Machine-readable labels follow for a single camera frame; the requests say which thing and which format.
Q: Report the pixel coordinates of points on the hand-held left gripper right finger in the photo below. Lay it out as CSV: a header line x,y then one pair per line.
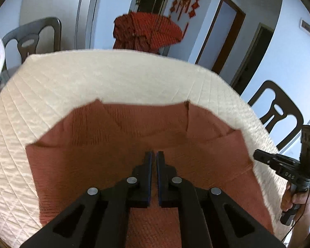
x,y
159,165

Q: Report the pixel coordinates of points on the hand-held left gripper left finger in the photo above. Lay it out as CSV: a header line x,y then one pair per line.
x,y
149,165

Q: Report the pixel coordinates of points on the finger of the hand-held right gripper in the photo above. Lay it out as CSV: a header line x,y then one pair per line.
x,y
263,156

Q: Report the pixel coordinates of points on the rust knit sweater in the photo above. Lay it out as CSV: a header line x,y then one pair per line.
x,y
106,139

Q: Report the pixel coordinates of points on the person's right forearm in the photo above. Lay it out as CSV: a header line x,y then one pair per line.
x,y
303,230

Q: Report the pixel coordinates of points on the person's right hand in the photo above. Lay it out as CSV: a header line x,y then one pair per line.
x,y
301,199

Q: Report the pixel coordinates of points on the brown plastic chair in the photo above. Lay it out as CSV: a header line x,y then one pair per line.
x,y
267,87

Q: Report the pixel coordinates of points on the cream quilted mat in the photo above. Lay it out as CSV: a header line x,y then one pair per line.
x,y
118,77

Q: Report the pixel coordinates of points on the dark narrow doorway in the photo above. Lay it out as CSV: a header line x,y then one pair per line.
x,y
258,56

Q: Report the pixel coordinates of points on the brown wooden door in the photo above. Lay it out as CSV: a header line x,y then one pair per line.
x,y
237,31

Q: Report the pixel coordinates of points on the red plaid cloth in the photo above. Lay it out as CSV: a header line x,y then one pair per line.
x,y
157,28

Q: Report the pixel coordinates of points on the grey plastic chair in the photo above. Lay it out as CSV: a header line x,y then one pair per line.
x,y
41,28

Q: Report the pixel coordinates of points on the brown wall plaque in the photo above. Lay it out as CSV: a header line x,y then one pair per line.
x,y
308,28

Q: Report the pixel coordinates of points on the grey metal door frame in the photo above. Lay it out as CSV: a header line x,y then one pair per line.
x,y
89,13

